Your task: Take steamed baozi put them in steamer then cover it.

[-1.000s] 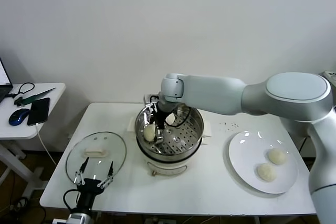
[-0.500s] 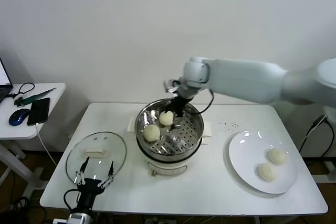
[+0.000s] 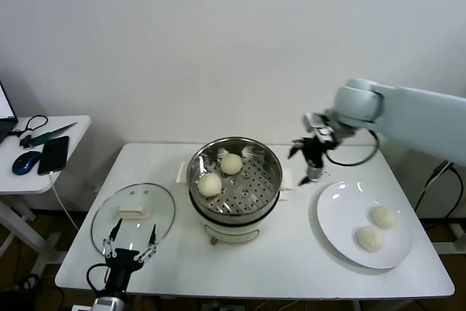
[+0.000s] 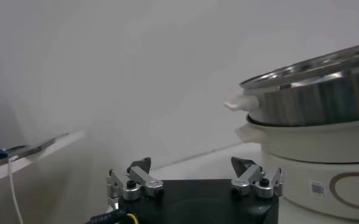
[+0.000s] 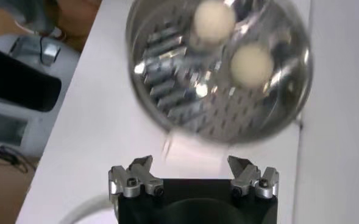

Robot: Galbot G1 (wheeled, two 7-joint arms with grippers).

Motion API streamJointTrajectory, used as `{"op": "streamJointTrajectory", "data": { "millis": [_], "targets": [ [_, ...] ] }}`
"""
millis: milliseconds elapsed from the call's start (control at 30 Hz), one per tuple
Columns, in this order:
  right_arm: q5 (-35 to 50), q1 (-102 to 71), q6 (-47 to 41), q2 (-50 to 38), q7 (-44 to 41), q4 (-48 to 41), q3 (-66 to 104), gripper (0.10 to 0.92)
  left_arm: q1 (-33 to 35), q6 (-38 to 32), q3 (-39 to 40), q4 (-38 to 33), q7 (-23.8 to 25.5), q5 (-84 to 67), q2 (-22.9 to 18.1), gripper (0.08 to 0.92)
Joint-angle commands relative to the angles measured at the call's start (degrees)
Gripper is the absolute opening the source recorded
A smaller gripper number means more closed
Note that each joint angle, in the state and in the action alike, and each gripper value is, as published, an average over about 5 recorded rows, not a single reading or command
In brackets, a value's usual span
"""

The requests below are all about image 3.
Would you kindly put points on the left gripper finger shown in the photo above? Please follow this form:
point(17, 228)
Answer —
point(106, 244)
point(153, 242)

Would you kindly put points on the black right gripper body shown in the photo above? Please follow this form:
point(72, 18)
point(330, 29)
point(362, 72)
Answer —
point(315, 152)

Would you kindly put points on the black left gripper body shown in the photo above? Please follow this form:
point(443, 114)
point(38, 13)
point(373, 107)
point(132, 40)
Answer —
point(122, 265)

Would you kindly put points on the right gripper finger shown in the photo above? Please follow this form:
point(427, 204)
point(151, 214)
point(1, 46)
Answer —
point(295, 145)
point(315, 174)

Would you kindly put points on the round glass pot lid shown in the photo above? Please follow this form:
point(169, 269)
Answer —
point(164, 209)

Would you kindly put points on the white steamed baozi bun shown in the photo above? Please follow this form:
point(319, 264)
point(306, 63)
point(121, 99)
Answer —
point(369, 239)
point(209, 184)
point(231, 164)
point(384, 217)

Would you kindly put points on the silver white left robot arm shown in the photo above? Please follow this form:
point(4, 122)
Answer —
point(111, 303)

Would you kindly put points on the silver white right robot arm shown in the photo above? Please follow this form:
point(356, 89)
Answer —
point(418, 114)

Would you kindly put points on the stainless steel steamer basket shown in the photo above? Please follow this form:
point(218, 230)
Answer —
point(255, 187)

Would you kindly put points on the large white plate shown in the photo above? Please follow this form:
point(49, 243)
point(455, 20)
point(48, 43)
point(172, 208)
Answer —
point(338, 216)

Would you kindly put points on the white electric cooker base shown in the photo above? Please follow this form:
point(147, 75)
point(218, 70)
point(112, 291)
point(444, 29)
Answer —
point(233, 232)

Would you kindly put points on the black smartphone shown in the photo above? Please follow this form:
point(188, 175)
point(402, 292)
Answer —
point(53, 154)

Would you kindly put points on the small white side table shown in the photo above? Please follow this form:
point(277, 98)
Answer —
point(78, 132)

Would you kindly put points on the blue computer mouse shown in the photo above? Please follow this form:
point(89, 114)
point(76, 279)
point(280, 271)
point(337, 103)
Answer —
point(24, 162)

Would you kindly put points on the black laptop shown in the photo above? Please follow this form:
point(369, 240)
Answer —
point(5, 125)

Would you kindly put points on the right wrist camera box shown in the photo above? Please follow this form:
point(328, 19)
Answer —
point(320, 128)

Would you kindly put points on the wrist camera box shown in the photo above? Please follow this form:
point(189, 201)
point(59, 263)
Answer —
point(82, 307)
point(320, 128)

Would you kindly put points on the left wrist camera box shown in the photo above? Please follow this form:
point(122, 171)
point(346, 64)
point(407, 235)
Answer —
point(82, 307)

